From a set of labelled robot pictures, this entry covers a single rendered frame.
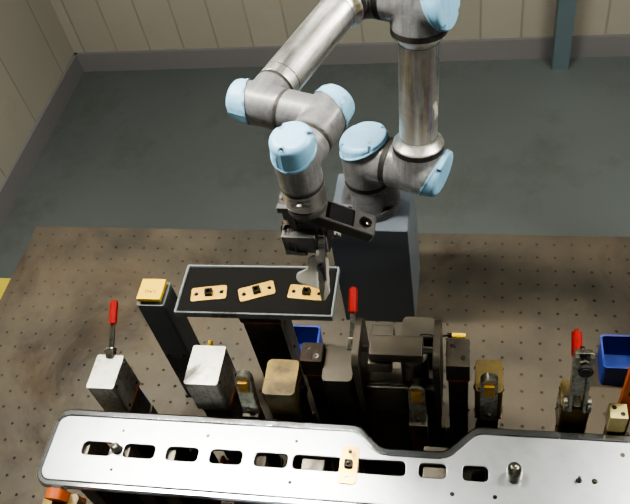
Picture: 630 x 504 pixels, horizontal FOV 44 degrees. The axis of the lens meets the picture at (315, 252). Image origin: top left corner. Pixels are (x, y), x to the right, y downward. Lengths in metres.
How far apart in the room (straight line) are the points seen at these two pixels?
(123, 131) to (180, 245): 1.76
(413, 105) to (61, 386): 1.33
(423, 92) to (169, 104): 2.78
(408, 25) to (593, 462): 0.95
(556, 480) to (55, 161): 3.19
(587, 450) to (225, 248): 1.31
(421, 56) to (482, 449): 0.82
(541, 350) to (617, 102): 2.02
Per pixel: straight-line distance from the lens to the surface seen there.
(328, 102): 1.29
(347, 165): 1.83
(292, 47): 1.43
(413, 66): 1.62
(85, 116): 4.44
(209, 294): 1.79
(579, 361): 1.59
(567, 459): 1.71
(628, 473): 1.72
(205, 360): 1.76
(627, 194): 3.55
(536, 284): 2.31
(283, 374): 1.73
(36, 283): 2.67
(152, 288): 1.86
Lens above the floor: 2.54
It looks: 50 degrees down
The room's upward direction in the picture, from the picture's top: 13 degrees counter-clockwise
